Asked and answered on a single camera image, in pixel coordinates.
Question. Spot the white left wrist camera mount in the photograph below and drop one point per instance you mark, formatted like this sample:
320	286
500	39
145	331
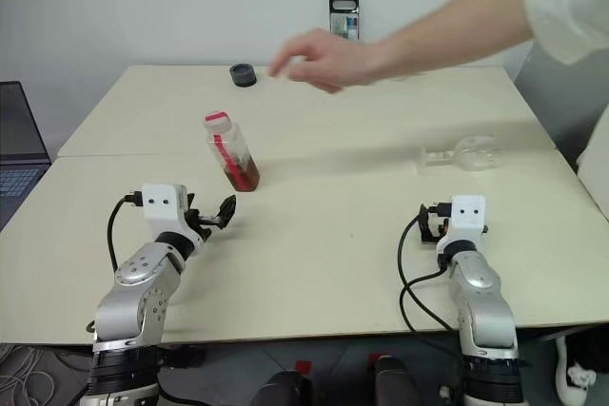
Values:
159	206

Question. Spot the white and red bottle cap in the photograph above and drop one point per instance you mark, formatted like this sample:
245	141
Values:
218	120

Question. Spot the dark grey laptop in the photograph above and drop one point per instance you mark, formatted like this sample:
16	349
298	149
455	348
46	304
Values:
21	154

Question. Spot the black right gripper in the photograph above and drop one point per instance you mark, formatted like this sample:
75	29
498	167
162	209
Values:
444	227

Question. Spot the small black white device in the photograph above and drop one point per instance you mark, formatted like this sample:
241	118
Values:
444	392

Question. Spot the red floor tape piece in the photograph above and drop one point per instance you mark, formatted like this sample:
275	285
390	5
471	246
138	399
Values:
378	357
303	368

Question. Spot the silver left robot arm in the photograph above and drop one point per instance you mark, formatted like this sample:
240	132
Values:
138	273

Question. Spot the pack of coloured markers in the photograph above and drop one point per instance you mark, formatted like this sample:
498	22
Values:
344	13

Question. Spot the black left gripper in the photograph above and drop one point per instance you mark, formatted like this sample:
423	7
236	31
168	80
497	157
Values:
195	223

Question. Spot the white plastic floor object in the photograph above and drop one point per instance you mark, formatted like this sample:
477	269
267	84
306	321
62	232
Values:
566	377

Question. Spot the dark rounded shape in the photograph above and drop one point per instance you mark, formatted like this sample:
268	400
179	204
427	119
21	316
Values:
397	382
280	389

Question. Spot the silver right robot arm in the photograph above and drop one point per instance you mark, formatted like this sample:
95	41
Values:
480	292

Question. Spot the plastic jar with red contents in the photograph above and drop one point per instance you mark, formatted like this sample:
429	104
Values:
233	159

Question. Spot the person's bare forearm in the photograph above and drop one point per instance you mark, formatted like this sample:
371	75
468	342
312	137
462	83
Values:
452	21

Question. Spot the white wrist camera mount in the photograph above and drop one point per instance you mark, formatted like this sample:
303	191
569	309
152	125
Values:
466	220
159	206

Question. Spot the person's bare hand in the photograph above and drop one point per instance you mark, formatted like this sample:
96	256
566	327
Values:
333	61

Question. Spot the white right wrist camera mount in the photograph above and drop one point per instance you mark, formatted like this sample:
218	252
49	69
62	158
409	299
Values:
466	220

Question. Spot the black round lid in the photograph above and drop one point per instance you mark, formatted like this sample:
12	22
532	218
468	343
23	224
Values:
243	75

